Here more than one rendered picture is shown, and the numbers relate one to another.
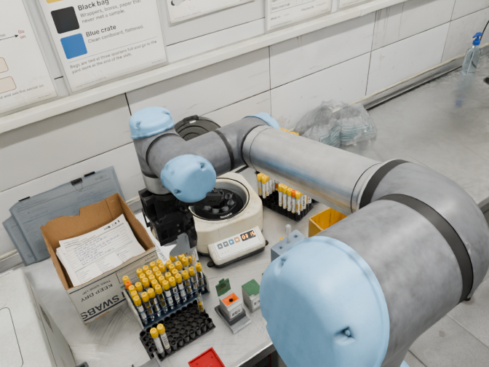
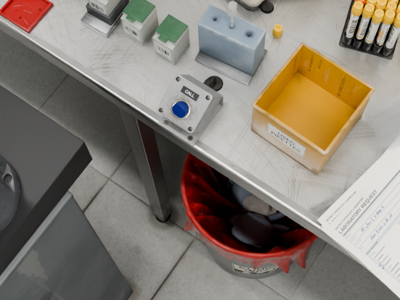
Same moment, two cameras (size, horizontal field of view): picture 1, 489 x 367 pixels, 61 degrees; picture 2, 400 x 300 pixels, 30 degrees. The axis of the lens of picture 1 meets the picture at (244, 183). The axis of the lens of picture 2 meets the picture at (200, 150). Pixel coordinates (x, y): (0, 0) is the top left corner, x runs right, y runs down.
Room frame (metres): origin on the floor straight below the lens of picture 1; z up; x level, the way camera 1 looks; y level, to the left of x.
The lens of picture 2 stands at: (0.53, -0.64, 1.99)
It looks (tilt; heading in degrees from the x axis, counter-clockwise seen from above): 69 degrees down; 70
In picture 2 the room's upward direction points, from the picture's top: 4 degrees counter-clockwise
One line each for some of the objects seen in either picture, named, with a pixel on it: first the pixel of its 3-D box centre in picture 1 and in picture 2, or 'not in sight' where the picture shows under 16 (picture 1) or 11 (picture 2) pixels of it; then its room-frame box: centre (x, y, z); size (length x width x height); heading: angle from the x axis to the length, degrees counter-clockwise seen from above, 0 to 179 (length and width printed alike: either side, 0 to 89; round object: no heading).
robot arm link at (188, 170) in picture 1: (190, 164); not in sight; (0.56, 0.09, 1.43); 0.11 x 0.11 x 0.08; 30
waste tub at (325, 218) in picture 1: (339, 234); (309, 109); (0.85, -0.27, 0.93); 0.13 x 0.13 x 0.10; 28
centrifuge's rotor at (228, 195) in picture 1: (218, 204); not in sight; (0.98, 0.09, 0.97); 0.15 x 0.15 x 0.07
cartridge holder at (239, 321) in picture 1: (231, 312); (108, 6); (0.63, 0.06, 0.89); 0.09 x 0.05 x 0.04; 33
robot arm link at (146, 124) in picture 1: (156, 142); not in sight; (0.63, 0.15, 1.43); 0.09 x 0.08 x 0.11; 30
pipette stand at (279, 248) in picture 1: (288, 254); (231, 42); (0.79, -0.11, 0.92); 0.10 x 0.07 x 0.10; 127
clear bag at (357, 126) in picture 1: (352, 119); not in sight; (1.45, -0.46, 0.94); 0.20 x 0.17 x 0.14; 102
